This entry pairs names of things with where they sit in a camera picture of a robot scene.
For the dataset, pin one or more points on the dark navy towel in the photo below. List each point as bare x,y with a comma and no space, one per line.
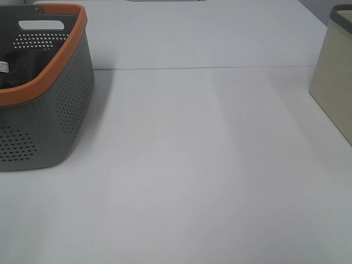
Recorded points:
24,66

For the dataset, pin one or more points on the grey basket with orange rim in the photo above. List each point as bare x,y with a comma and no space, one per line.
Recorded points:
41,119

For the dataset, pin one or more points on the beige fabric storage box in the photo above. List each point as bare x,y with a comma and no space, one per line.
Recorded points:
331,83

